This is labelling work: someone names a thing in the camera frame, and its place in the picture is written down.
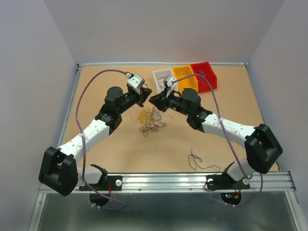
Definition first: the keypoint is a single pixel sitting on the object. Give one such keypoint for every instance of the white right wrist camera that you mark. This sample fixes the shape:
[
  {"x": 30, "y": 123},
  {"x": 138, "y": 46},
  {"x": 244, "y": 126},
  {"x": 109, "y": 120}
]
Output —
[{"x": 169, "y": 83}]

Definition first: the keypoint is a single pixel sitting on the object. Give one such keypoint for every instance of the aluminium mounting rail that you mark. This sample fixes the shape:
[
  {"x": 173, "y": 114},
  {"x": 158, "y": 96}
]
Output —
[{"x": 197, "y": 182}]

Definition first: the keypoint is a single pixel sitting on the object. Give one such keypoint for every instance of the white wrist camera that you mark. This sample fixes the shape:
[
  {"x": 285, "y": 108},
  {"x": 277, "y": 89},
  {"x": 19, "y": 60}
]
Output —
[
  {"x": 169, "y": 83},
  {"x": 135, "y": 82}
]

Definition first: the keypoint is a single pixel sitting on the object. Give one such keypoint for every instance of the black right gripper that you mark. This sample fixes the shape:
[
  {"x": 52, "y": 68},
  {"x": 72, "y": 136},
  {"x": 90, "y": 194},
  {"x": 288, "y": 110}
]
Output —
[{"x": 160, "y": 101}]

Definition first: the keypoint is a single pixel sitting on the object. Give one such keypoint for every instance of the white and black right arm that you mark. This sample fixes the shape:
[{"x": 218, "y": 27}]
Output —
[{"x": 261, "y": 146}]

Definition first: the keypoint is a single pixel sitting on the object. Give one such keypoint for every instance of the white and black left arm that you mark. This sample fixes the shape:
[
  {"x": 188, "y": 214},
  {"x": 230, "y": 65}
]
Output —
[{"x": 59, "y": 169}]

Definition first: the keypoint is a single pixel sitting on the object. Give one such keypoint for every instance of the red plastic bin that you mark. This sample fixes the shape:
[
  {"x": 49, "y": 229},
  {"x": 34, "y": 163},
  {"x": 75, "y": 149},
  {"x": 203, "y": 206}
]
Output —
[{"x": 206, "y": 71}]

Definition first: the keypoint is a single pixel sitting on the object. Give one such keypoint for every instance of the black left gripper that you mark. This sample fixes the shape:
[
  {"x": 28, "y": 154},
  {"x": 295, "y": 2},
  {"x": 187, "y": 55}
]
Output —
[{"x": 144, "y": 93}]

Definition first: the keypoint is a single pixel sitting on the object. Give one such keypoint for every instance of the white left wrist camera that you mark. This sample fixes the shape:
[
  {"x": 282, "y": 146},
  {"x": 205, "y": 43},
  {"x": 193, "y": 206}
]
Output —
[{"x": 135, "y": 82}]

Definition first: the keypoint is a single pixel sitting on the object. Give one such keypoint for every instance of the white plastic bin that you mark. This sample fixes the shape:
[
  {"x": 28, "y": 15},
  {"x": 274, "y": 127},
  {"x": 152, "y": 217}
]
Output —
[{"x": 159, "y": 76}]

